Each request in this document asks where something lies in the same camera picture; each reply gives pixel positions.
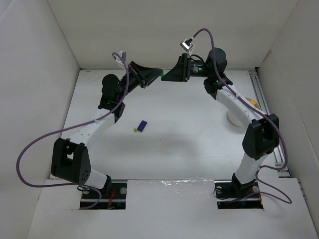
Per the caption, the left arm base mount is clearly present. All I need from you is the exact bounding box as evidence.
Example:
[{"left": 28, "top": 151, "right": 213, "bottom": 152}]
[{"left": 78, "top": 180, "right": 128, "bottom": 210}]

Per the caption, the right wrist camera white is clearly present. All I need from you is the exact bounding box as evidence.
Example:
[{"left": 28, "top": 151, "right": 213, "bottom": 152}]
[{"left": 180, "top": 37, "right": 194, "bottom": 56}]

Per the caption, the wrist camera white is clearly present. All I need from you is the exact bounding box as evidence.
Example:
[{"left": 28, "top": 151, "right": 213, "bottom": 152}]
[
  {"left": 180, "top": 37, "right": 194, "bottom": 56},
  {"left": 113, "top": 50, "right": 127, "bottom": 70}
]

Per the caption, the purple lego plate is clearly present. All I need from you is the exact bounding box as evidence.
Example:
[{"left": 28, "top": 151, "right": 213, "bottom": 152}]
[{"left": 137, "top": 120, "right": 148, "bottom": 132}]

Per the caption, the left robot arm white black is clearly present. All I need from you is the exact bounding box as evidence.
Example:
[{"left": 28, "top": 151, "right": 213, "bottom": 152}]
[{"left": 51, "top": 62, "right": 163, "bottom": 194}]

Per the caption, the yellow long lego brick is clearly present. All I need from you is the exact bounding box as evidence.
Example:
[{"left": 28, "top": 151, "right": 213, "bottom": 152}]
[{"left": 247, "top": 98, "right": 260, "bottom": 109}]

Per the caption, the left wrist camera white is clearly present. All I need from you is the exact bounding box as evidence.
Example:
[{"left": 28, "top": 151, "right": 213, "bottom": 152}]
[{"left": 113, "top": 50, "right": 127, "bottom": 70}]

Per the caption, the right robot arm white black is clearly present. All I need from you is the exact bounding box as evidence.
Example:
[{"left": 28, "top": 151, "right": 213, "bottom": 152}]
[{"left": 162, "top": 48, "right": 279, "bottom": 200}]

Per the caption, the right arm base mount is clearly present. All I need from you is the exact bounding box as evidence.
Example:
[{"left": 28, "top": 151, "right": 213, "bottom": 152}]
[{"left": 213, "top": 180, "right": 263, "bottom": 210}]

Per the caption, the white round divided container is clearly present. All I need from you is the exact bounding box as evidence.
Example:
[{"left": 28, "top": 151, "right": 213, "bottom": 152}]
[{"left": 228, "top": 97, "right": 261, "bottom": 127}]

